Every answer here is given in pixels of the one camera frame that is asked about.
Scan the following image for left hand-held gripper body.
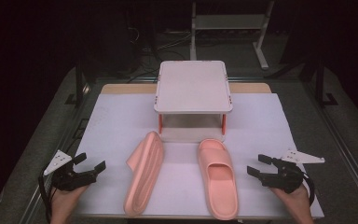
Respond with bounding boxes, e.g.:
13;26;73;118
43;149;98;192

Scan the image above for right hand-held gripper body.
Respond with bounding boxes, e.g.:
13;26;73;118
262;148;326;194

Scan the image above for pink slipper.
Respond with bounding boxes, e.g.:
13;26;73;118
123;131;165;217
197;138;240;221

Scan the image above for white two-tier shoe rack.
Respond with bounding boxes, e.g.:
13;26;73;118
153;60;234;144

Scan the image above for person's left hand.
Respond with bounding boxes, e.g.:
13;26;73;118
49;185;90;224

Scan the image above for person's right hand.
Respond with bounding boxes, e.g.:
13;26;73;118
269;183;315;224

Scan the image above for white table cover sheet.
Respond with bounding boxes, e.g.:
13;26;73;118
73;92;324;219

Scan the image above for black metal stand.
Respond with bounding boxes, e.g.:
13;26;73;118
304;60;339;107

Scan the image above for white metal stand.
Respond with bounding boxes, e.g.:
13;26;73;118
189;0;275;70

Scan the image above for black cable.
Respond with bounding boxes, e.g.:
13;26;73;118
37;169;59;224
301;171;316;207

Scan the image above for bundle of floor cables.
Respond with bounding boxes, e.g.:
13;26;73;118
126;27;194;83

